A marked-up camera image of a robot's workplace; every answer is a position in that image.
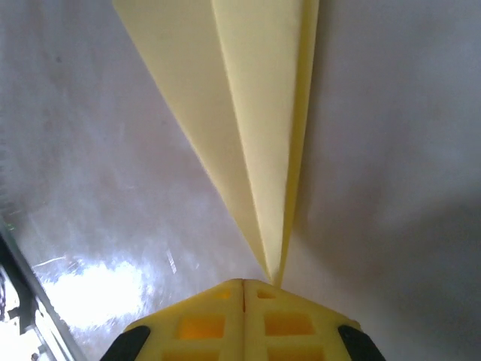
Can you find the yellow paper sheet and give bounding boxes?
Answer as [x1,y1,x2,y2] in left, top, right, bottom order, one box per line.
[111,0,320,286]

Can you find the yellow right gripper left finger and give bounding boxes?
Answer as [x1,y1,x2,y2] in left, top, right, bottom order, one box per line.
[103,278,245,361]

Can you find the aluminium mounting rails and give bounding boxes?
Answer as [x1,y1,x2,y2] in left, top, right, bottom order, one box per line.
[0,210,89,361]

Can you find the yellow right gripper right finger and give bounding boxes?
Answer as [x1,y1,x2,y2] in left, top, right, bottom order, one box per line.
[243,280,388,361]

